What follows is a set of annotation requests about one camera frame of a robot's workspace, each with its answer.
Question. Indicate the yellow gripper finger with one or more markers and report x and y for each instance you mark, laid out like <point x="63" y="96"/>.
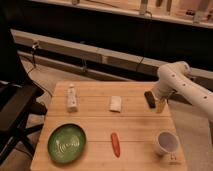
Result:
<point x="160" y="104"/>

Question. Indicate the black eraser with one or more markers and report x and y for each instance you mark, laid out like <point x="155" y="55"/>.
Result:
<point x="150" y="99"/>

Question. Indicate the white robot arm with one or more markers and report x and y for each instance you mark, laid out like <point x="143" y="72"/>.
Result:
<point x="174" y="76"/>

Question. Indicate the green ceramic plate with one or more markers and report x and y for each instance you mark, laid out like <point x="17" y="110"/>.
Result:
<point x="66" y="143"/>

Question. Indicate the white folded cloth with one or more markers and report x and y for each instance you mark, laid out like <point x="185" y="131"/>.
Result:
<point x="115" y="104"/>

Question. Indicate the orange carrot toy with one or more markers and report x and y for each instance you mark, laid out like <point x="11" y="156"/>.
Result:
<point x="115" y="144"/>

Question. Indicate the white tube with cap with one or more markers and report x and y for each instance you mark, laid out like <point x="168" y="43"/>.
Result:
<point x="71" y="99"/>

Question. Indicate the black chair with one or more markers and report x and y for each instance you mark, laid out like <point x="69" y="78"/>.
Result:
<point x="18" y="96"/>

